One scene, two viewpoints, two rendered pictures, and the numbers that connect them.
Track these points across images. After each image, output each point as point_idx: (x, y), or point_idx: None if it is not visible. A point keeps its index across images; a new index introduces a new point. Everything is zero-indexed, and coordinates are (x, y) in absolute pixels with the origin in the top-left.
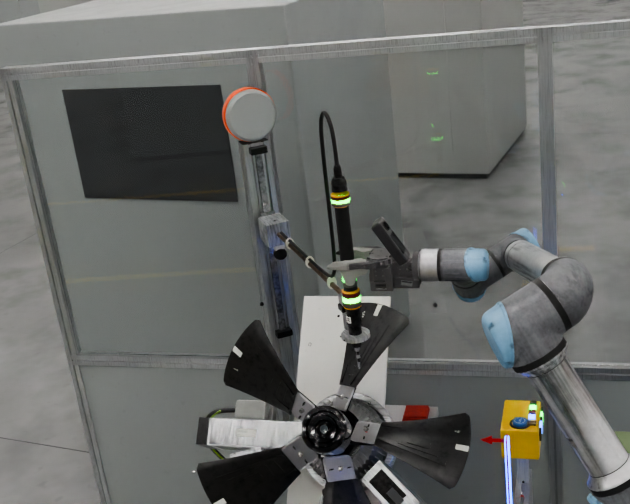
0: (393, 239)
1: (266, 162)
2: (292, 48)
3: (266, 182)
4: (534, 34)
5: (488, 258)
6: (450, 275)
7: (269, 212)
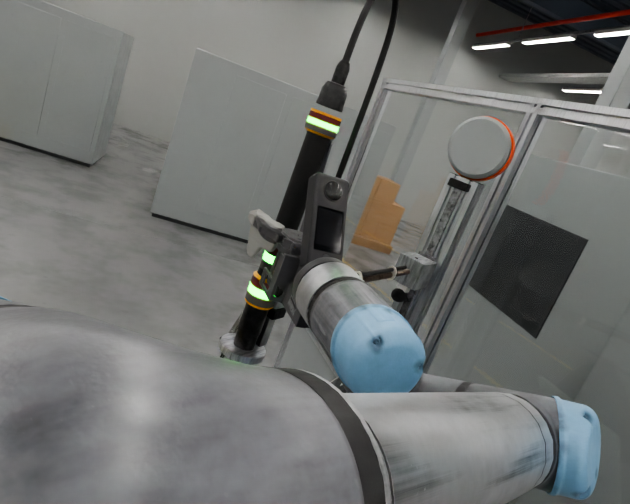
0: (321, 216)
1: (462, 205)
2: (579, 105)
3: (448, 226)
4: None
5: (412, 365)
6: (317, 327)
7: (428, 255)
